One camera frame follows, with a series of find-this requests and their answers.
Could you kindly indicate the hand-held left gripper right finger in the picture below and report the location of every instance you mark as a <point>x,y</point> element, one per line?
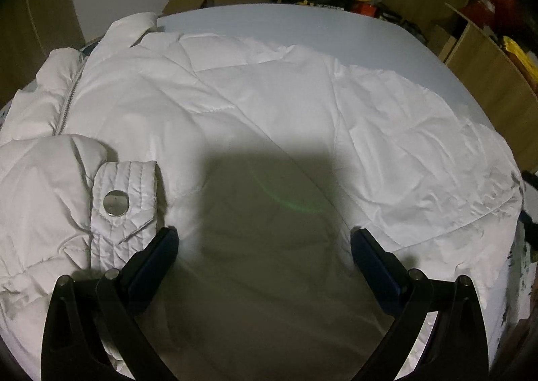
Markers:
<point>373,267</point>

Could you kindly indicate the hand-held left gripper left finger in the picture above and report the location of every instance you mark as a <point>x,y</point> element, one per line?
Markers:
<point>152,265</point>

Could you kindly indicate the white puffer jacket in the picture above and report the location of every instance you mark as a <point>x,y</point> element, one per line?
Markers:
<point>260,91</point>

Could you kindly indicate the patterned cloth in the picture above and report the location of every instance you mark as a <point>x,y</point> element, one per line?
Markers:
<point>523,263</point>

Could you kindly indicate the wooden shelf unit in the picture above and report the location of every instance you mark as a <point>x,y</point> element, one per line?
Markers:
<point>491,83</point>

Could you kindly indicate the yellow packet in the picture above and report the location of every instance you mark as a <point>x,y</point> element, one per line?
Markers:
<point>521,57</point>

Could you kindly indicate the orange plastic item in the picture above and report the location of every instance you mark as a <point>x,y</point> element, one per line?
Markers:
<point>365,9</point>

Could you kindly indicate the large leaning cardboard panel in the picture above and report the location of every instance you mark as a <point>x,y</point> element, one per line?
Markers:
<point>38,20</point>

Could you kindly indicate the red bag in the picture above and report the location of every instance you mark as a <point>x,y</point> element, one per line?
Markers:
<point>489,7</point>

